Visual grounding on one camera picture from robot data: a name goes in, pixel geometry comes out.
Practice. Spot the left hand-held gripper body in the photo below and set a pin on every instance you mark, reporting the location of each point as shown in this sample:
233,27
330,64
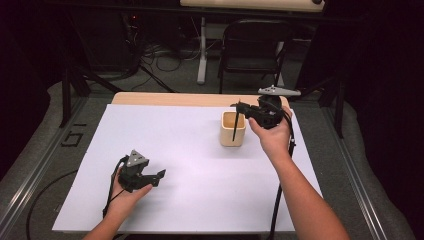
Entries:
135,176

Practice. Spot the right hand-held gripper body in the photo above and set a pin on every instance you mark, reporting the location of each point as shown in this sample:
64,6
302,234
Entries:
266,115

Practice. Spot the black pen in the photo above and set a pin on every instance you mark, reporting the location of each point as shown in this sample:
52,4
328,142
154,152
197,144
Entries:
236,125

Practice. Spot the beige square pen holder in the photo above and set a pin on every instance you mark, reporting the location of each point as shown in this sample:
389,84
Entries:
228,136

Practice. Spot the person's left hand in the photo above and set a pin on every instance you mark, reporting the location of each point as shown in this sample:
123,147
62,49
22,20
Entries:
125,200

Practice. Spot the person's right hand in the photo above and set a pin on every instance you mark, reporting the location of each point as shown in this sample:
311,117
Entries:
275,140

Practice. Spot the white board sheet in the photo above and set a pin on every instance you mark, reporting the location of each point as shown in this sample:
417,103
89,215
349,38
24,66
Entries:
200,173

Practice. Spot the white desk leg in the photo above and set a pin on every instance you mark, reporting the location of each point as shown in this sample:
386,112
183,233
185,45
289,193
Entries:
280,78
201,53

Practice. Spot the black folding chair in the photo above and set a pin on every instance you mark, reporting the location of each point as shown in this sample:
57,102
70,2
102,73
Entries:
255,46

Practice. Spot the wooden table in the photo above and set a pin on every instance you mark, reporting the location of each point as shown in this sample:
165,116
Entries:
173,99

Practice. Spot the black metal stand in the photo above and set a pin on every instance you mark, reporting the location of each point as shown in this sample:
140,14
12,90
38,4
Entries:
339,106
66,96

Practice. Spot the beige desk top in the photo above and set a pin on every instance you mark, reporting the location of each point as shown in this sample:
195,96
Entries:
250,5

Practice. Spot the aluminium rail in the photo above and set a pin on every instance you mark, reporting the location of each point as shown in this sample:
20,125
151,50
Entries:
43,163
353,173

